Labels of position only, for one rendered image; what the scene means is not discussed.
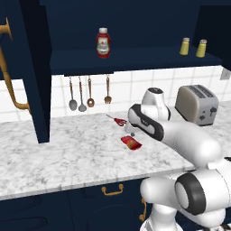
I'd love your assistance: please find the grey wall outlet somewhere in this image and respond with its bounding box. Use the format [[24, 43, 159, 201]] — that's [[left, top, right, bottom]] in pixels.
[[219, 68, 231, 81]]

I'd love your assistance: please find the wooden hanging fork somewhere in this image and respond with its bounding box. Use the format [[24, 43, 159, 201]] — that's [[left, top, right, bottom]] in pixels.
[[104, 75, 113, 105]]

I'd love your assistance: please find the silver toaster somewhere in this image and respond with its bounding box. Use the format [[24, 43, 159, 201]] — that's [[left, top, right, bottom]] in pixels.
[[174, 84, 219, 126]]

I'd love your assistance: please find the navy drawer front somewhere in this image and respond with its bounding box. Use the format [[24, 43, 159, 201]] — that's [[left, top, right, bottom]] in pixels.
[[66, 178, 146, 201]]

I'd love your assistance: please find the small gold base cabinet handle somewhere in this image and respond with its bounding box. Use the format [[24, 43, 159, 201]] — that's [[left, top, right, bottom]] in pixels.
[[138, 198, 148, 223]]

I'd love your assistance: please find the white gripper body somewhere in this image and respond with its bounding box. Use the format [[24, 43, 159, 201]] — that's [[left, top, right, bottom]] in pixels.
[[124, 118, 138, 136]]

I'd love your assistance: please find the red ketchup bottle white cap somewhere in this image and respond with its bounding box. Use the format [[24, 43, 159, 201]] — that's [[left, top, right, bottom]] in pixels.
[[96, 27, 111, 59]]

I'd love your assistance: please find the yellow shaker grey cap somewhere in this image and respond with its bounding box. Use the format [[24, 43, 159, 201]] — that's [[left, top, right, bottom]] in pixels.
[[195, 39, 208, 59], [179, 37, 190, 56]]

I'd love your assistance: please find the navy base cabinet door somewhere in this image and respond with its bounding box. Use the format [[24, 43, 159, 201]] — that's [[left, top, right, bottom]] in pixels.
[[0, 192, 70, 231], [68, 195, 149, 231]]

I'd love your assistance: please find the gold drawer handle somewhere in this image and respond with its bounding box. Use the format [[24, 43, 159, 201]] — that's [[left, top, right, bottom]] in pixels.
[[101, 183, 125, 197]]

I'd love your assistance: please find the grey hanging ladle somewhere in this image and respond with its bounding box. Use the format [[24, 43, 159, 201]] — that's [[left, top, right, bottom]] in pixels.
[[78, 76, 88, 113]]

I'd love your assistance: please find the navy open cabinet door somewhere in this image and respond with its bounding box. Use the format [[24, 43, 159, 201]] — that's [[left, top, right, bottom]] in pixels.
[[0, 0, 52, 144]]

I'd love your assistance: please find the wooden hanging spoon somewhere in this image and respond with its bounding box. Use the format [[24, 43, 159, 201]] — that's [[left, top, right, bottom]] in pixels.
[[87, 75, 96, 108]]

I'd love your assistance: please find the red flat condiment packet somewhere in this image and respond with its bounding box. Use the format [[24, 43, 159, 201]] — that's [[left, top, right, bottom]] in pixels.
[[120, 135, 143, 152]]

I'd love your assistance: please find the grey hanging spoon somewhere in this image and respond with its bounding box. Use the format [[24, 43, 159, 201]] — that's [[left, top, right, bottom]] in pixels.
[[68, 76, 79, 112]]

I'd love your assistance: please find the navy wall cabinet with shelf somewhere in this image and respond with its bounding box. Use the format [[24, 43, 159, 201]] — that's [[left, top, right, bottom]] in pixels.
[[39, 0, 231, 77]]

